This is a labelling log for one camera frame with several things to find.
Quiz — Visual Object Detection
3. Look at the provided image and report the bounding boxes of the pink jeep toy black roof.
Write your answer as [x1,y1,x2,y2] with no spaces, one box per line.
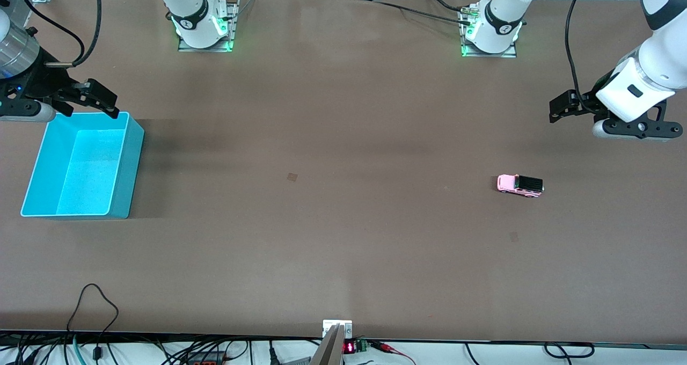
[496,174,545,198]

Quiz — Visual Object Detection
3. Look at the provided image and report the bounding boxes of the cyan plastic bin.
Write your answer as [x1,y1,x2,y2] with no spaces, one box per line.
[20,111,145,220]

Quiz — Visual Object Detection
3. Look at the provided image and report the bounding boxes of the black orange power strip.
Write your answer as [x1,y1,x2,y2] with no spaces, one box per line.
[182,349,229,365]

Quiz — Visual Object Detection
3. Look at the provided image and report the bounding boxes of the red clip leads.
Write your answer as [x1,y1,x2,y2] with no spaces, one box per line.
[369,340,417,365]

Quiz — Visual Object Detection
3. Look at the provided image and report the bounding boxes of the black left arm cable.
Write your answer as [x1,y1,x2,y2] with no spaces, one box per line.
[565,0,599,113]

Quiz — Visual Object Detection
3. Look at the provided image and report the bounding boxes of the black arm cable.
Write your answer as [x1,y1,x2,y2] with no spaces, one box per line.
[19,0,103,68]
[565,0,599,113]

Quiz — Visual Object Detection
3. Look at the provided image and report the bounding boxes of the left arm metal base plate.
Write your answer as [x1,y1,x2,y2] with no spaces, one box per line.
[461,5,517,59]

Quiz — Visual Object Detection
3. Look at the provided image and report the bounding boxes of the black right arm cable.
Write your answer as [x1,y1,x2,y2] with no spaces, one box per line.
[19,0,103,68]

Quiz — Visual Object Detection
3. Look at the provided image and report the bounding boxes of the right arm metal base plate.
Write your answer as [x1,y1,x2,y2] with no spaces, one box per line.
[177,0,240,53]

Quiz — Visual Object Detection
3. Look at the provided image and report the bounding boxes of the short black table cable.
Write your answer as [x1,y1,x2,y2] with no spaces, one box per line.
[423,0,466,13]

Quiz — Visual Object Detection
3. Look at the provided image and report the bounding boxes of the long black table cable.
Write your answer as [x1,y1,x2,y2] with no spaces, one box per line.
[370,0,473,26]

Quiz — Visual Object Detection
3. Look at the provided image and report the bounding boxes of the thin black looped cable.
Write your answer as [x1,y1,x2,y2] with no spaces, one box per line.
[66,283,119,361]

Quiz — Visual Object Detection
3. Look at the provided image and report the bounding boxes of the black coiled cable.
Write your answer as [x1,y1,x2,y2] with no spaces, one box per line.
[544,342,595,360]

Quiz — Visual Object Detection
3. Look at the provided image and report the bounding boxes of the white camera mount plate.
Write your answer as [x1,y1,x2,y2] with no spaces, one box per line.
[323,320,353,339]

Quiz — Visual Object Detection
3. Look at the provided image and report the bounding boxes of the grey metal camera bar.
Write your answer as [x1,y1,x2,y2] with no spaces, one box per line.
[310,325,345,365]

